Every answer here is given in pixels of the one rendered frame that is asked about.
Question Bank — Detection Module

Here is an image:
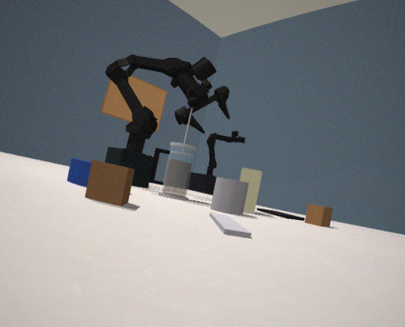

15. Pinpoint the glass coffee plunger press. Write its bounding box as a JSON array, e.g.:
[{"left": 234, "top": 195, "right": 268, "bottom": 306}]
[{"left": 149, "top": 97, "right": 199, "bottom": 201}]

